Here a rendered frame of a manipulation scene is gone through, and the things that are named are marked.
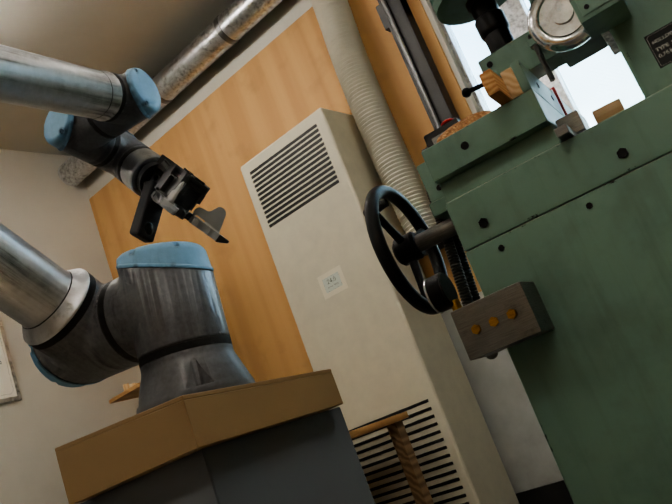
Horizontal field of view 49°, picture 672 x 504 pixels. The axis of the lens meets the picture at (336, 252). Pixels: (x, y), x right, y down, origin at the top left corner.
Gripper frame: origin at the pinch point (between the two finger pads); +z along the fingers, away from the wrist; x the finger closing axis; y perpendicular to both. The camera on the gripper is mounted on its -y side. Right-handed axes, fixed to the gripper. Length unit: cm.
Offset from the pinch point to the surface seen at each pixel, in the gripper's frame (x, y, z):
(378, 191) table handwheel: 23.2, 26.1, 10.1
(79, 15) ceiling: 82, 36, -229
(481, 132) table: 6, 41, 33
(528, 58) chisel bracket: 19, 61, 24
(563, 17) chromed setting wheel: 8, 65, 32
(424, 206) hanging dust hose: 150, 50, -60
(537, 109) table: 5, 47, 39
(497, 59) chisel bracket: 18, 59, 18
